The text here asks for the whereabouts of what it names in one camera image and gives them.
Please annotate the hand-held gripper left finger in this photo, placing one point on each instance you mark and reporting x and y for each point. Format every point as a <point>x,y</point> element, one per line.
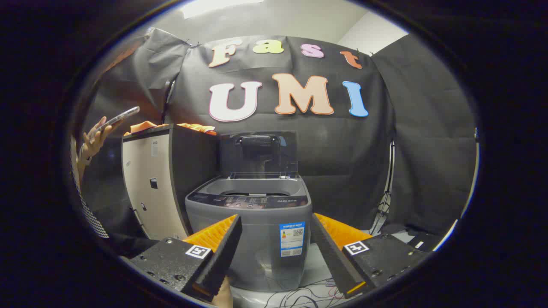
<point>222,252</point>

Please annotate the silver smartphone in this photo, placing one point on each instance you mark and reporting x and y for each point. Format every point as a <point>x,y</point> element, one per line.
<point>122,115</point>

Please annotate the grey washing machine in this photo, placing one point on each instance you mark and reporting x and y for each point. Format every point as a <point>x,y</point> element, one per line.
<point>261,256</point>

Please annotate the black light stand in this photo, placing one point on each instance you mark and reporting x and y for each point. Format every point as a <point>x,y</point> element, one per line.
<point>390,171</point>

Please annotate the black backdrop cloth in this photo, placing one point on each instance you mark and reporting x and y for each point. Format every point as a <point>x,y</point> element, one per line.
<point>342,149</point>

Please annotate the black box with white label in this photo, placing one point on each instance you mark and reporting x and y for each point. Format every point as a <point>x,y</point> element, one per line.
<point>421,238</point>

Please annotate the white and dark cabinet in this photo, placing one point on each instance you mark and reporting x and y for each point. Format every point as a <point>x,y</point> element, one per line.
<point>158,201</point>

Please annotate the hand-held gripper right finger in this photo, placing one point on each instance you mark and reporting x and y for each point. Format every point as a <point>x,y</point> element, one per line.
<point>332,256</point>

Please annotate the orange garment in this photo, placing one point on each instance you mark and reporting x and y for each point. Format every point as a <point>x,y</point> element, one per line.
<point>143,126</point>

